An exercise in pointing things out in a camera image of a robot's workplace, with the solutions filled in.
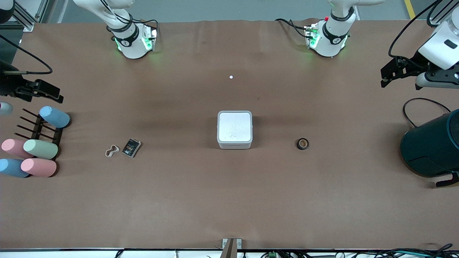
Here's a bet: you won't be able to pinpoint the black tissue pack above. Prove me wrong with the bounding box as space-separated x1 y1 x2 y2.
122 138 141 158

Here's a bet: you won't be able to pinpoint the white trash bin lid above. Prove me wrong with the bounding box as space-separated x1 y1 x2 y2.
219 112 251 142

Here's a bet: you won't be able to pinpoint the dark teal round bin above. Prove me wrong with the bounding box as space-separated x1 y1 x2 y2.
400 109 459 178

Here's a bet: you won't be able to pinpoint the white square trash bin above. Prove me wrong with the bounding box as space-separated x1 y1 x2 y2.
217 110 253 150

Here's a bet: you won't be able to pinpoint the blue plastic cup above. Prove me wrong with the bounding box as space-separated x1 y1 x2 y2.
0 158 30 178
39 106 71 129

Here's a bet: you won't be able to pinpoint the black cup rack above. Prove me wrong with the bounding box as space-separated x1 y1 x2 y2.
14 108 64 144

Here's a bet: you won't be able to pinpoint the pink plastic cup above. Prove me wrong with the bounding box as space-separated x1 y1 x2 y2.
21 158 57 177
1 139 33 159

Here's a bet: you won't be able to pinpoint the green plastic cup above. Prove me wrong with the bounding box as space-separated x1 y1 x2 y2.
23 139 58 160

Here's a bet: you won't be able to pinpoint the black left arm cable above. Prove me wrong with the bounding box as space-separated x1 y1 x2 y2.
388 0 446 58

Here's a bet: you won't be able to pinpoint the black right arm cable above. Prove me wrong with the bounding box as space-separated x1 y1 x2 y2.
0 34 53 75

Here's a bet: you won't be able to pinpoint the black looped cable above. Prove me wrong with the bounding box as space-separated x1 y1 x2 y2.
402 97 451 128

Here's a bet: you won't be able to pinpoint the aluminium frame profile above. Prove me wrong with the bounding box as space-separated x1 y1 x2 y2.
13 0 51 32

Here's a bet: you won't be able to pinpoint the arm base connector bracket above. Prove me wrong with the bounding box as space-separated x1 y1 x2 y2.
304 23 320 49
143 24 159 51

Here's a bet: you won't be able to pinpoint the black curved handle piece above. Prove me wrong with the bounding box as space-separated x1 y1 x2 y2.
436 172 459 188

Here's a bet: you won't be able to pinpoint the black arm base cable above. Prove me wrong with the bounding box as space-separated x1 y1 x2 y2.
275 18 309 38

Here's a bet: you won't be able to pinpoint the tangled cables at table edge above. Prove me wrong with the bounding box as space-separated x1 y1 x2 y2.
355 243 459 258

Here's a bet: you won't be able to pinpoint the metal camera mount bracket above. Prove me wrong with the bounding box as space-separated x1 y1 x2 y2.
222 238 242 258

